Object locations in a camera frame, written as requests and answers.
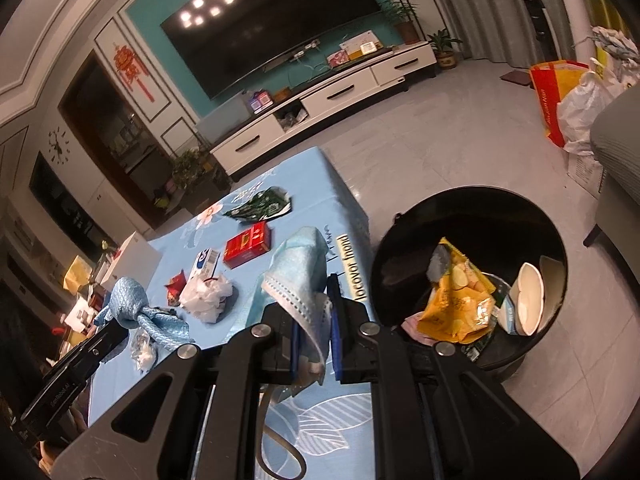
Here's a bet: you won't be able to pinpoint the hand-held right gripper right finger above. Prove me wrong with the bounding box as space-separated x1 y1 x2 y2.
326 272 587 480

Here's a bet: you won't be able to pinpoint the grey cable loop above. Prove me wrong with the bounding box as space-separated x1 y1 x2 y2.
256 385 307 480

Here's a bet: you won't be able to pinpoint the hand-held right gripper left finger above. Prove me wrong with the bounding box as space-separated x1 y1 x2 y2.
87 302 302 480

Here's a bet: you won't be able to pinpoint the tall potted plant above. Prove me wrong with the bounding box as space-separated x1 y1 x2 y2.
379 0 420 44

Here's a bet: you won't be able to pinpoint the leafy plants on dark stand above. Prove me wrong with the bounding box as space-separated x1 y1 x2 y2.
169 146 232 193

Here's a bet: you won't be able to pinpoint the red cigarette box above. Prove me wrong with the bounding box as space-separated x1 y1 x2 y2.
223 221 274 269

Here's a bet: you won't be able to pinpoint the brown floor mat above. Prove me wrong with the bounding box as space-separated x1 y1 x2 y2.
500 68 532 89

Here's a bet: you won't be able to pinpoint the blue woven cloth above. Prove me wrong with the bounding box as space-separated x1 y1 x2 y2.
94 277 191 352

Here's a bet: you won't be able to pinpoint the black wall clock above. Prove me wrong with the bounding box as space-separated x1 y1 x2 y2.
47 126 72 164

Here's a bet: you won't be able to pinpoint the red yellow shopping bag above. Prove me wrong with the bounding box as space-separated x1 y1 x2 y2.
529 60 591 149

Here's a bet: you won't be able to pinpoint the dark green patterned wrapper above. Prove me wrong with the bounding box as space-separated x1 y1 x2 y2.
222 186 293 222

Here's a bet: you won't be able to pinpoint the clear plastic packaging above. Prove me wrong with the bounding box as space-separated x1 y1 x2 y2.
131 334 159 372

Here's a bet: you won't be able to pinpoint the white paper roll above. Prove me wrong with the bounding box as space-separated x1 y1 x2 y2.
560 0 599 68

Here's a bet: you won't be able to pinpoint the pink wrapper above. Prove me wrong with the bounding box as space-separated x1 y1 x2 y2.
401 312 437 347

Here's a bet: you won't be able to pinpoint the grey sofa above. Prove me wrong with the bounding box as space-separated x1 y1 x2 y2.
582 91 640 261

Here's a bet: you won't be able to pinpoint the white paper cup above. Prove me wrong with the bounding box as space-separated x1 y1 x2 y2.
496 261 547 337

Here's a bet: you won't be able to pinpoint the white plastic bag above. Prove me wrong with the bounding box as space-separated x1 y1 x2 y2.
179 275 235 322

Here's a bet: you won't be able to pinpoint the black television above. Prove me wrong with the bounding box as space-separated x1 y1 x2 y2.
160 0 382 101

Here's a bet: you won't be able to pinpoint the white plastic sacks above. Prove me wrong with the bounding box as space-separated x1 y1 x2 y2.
556 26 640 162

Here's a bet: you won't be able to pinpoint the grey storage box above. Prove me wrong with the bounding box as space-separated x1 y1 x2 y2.
195 92 252 144

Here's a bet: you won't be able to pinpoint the red knot wall decoration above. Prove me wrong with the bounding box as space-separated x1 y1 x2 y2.
112 42 157 104

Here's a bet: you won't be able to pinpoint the yellow snack bag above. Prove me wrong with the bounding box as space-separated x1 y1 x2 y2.
417 237 497 344

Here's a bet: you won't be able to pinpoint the cards on cabinet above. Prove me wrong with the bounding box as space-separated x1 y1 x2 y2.
326 30 384 65

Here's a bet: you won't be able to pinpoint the red gold wrapper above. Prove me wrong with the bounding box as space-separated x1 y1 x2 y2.
165 270 189 307

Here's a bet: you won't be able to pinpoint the white blue ointment box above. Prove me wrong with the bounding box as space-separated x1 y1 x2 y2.
187 248 221 281

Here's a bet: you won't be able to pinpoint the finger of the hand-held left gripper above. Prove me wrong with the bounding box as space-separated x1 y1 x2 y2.
85 322 133 367

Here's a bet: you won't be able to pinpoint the green snack packet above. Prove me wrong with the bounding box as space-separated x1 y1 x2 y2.
461 329 497 362

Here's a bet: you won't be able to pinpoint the blue face mask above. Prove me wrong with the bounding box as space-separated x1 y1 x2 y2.
261 226 334 377

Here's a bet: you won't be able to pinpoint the white television cabinet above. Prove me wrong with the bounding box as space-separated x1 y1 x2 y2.
210 42 439 182

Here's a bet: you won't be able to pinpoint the small potted plant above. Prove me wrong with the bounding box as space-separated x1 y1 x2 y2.
426 29 464 70

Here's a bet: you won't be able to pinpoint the black trash bin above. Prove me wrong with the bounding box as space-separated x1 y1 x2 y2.
372 186 571 372

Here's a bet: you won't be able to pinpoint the yellow cloth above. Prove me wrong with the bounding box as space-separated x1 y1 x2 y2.
62 255 94 292

